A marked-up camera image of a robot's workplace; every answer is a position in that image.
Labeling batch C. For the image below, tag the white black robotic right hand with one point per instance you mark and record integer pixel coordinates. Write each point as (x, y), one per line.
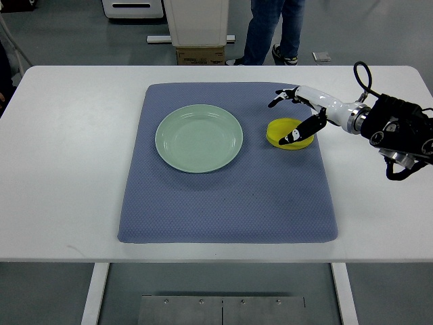
(348, 116)

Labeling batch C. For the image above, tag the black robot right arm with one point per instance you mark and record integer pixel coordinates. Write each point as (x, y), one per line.
(400, 130)

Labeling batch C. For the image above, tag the pale green plate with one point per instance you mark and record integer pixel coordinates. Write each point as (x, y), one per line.
(199, 138)

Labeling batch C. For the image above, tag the small grey floor object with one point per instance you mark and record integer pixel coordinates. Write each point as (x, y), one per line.
(322, 56)

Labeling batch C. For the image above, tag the walking person's legs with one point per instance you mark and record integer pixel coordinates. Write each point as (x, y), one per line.
(275, 26)

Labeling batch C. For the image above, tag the cardboard box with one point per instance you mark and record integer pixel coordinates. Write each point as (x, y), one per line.
(200, 56)

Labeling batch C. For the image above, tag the white machine with slot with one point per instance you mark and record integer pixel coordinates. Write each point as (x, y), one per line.
(145, 9)

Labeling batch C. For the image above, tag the white tubing at left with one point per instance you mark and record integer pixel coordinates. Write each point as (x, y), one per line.
(13, 45)

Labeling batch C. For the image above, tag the white pedestal column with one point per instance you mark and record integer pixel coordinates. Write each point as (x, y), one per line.
(195, 23)

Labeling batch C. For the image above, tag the grey metal base plate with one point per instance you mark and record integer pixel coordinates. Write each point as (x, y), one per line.
(222, 310)

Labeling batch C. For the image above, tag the white table frame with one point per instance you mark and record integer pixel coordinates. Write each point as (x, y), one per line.
(95, 294)

